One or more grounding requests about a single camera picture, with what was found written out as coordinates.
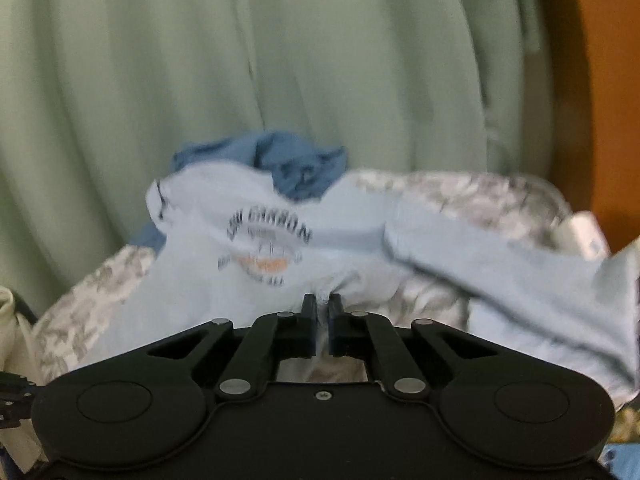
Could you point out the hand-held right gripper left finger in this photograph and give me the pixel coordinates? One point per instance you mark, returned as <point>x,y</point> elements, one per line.
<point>312,332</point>

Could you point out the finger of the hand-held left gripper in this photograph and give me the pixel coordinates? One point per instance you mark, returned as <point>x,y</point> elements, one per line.
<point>15,400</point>

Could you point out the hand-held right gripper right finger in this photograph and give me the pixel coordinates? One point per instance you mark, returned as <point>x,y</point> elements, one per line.
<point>334,332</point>

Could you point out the light blue t-shirt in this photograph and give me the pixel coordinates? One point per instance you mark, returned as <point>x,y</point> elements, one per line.
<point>350,230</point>

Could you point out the white cloth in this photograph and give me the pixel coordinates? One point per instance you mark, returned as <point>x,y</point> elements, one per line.
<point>15,320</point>

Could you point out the floral blanket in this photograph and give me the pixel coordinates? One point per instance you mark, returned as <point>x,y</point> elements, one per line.
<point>75,310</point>

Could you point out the dark blue garment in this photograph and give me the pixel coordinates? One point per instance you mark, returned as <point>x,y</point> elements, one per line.
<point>280,155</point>

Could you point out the green curtain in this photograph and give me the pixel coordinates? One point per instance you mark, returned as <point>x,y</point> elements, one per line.
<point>250,60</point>

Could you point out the wooden headboard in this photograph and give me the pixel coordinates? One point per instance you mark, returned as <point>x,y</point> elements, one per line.
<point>600,85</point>

